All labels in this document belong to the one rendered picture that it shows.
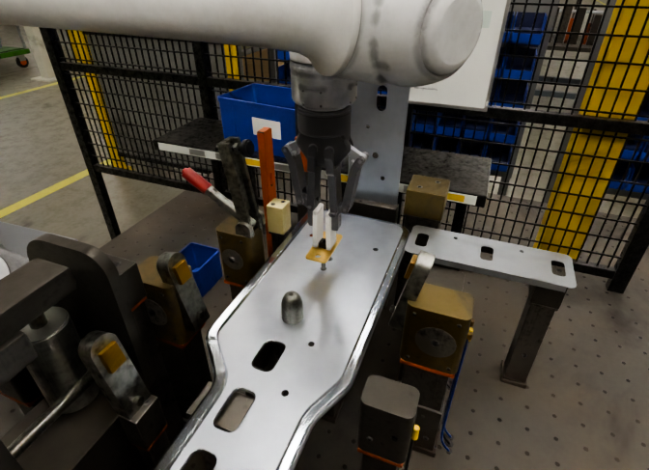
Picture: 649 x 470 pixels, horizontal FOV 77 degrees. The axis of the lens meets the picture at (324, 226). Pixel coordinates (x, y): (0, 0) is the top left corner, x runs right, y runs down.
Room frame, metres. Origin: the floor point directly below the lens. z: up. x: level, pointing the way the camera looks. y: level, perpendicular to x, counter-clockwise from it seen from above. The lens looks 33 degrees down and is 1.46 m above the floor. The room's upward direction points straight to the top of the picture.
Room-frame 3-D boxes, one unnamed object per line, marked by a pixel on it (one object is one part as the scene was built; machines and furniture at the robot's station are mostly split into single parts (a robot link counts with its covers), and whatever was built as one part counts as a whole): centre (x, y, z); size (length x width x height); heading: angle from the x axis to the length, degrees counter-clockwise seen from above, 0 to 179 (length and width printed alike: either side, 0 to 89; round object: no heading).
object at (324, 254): (0.57, 0.00, 1.05); 0.08 x 0.04 x 0.01; 158
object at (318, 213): (0.57, 0.01, 1.09); 0.03 x 0.01 x 0.07; 158
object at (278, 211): (0.69, 0.09, 0.88); 0.04 x 0.04 x 0.37; 68
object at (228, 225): (0.63, 0.17, 0.87); 0.10 x 0.07 x 0.35; 68
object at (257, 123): (1.08, 0.11, 1.10); 0.30 x 0.17 x 0.13; 62
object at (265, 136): (0.72, 0.11, 0.95); 0.03 x 0.01 x 0.50; 158
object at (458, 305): (0.44, -0.18, 0.87); 0.12 x 0.07 x 0.35; 68
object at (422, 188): (0.78, -0.22, 0.88); 0.08 x 0.08 x 0.36; 68
